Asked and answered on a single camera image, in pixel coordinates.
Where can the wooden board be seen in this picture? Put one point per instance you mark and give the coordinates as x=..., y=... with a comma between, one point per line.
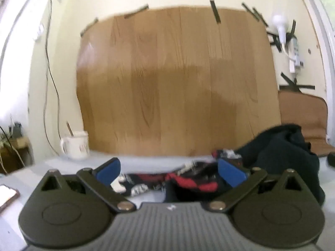
x=178, y=83

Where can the white plug adapter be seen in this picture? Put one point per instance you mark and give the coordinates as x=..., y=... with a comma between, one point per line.
x=280, y=26

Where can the dark navy garment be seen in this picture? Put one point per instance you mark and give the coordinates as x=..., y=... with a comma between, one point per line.
x=282, y=157

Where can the wooden stick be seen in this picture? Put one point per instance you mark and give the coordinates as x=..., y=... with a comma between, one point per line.
x=69, y=128

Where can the black red white patterned garment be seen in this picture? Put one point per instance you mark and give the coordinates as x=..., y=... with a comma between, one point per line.
x=193, y=183

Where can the white mug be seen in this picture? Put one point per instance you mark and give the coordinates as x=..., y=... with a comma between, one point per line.
x=77, y=146

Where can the smartphone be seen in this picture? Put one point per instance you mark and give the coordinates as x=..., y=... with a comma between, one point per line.
x=7, y=196

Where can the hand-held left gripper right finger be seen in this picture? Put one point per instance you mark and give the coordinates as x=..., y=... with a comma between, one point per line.
x=231, y=172

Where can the striped grey white tablecloth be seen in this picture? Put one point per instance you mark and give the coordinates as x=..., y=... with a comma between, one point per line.
x=26, y=170

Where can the brown cushioned chair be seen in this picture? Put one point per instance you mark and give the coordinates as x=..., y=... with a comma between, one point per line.
x=303, y=112

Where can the dark box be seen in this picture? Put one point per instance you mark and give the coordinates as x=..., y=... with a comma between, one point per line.
x=16, y=130

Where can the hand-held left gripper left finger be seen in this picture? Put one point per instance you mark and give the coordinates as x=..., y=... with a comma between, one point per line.
x=107, y=171

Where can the wooden side shelf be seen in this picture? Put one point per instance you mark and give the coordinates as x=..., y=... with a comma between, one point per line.
x=15, y=149

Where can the black tape strips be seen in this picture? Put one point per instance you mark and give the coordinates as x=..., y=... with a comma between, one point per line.
x=215, y=10

